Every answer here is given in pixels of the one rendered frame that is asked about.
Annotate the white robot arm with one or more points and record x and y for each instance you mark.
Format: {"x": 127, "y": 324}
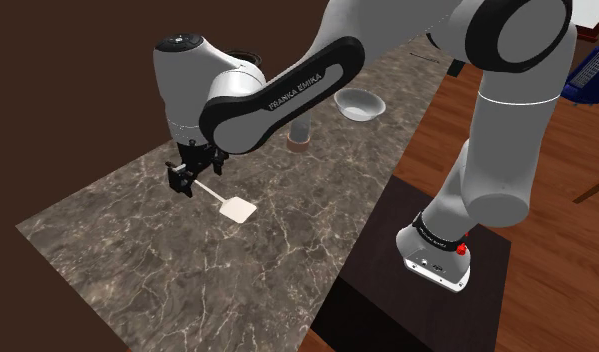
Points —
{"x": 504, "y": 146}

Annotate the grey cup with brown base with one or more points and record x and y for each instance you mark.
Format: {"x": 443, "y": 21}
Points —
{"x": 299, "y": 136}

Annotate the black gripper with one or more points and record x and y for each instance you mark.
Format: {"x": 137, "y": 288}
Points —
{"x": 196, "y": 155}

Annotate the blue basket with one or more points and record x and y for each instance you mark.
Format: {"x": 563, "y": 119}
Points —
{"x": 589, "y": 78}

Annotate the white bowl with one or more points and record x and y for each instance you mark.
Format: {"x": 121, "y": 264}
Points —
{"x": 360, "y": 105}

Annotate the white spatula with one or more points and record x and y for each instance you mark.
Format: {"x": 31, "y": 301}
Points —
{"x": 237, "y": 209}

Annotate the black round pot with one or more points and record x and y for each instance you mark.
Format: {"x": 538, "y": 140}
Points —
{"x": 248, "y": 57}

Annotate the white table with brown frame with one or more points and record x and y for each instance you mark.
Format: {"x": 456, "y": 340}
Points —
{"x": 594, "y": 12}

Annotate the dark robot stand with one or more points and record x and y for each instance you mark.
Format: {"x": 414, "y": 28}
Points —
{"x": 401, "y": 302}

